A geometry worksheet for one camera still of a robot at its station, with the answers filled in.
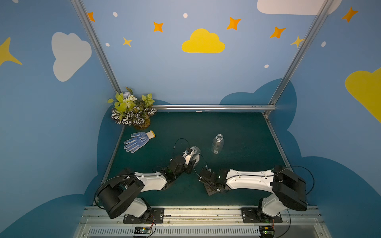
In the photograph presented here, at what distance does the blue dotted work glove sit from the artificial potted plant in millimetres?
146

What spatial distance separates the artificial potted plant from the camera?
2.94ft

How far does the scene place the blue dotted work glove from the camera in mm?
1018
